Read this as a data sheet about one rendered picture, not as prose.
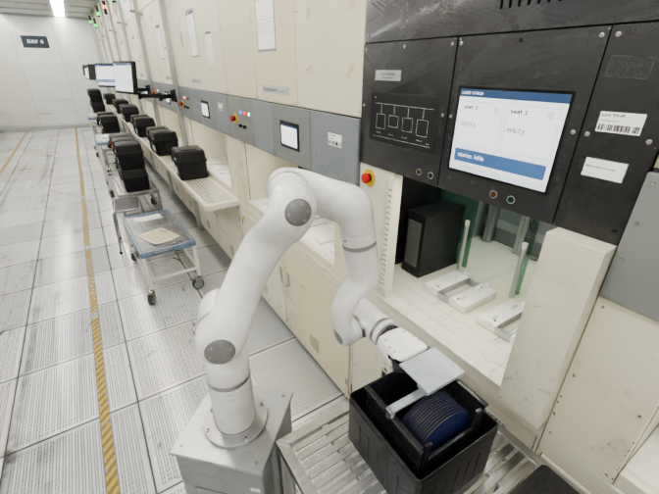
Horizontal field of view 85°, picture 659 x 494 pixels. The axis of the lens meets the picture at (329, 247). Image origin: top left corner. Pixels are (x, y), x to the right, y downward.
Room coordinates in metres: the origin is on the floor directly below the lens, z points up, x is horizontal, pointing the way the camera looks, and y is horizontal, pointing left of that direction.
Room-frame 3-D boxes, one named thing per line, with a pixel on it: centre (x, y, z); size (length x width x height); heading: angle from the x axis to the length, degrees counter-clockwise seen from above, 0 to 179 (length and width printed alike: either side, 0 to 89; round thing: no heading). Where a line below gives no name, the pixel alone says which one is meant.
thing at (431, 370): (0.65, -0.24, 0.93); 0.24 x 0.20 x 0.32; 121
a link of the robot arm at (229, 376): (0.78, 0.29, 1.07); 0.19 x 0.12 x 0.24; 15
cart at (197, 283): (2.89, 1.51, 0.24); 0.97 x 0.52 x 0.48; 36
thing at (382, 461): (0.65, -0.24, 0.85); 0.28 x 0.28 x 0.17; 31
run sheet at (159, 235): (2.73, 1.43, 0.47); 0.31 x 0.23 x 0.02; 54
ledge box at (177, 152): (3.35, 1.31, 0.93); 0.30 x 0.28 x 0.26; 30
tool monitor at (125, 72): (3.69, 1.73, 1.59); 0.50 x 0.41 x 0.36; 123
